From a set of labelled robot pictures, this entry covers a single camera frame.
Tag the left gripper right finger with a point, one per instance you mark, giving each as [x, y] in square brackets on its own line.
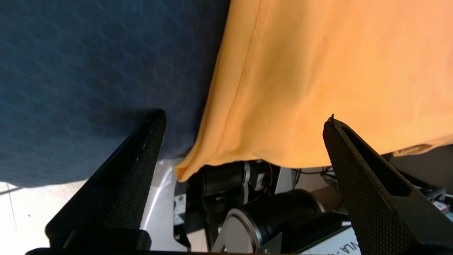
[375, 198]

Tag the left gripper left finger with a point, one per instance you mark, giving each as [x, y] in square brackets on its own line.
[106, 198]

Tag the yellow t-shirt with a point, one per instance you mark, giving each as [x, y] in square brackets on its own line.
[318, 71]

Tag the robot torso and base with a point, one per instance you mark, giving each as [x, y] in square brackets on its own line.
[276, 216]

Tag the blue bed sheet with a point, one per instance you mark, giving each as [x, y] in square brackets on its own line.
[70, 71]

